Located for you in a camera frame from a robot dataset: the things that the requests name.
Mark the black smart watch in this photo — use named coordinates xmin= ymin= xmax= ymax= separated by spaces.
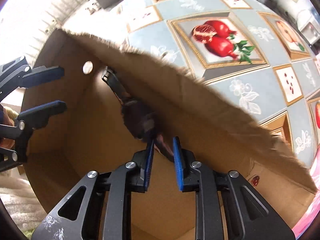
xmin=101 ymin=67 xmax=174 ymax=162

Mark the person's left hand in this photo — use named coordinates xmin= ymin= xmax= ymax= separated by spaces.
xmin=0 ymin=104 xmax=16 ymax=151

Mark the pink floral blanket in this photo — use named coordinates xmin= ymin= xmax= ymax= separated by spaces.
xmin=292 ymin=147 xmax=319 ymax=239

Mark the brown cardboard box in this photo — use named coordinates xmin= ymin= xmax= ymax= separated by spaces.
xmin=22 ymin=29 xmax=317 ymax=226

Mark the fruit-print tablecloth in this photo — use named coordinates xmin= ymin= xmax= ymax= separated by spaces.
xmin=64 ymin=0 xmax=319 ymax=167

